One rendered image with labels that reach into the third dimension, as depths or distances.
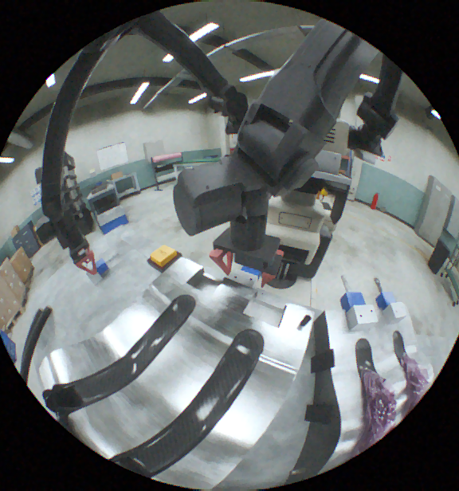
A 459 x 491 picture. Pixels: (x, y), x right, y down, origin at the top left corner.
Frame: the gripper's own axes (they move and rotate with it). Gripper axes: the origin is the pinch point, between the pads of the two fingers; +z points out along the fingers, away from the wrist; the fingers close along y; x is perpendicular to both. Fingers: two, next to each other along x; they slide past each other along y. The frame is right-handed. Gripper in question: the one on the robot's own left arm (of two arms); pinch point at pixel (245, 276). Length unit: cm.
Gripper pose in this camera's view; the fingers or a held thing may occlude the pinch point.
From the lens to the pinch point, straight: 29.9
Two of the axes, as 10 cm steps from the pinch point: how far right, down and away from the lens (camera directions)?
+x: 4.7, -5.3, 7.1
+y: 8.8, 2.5, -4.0
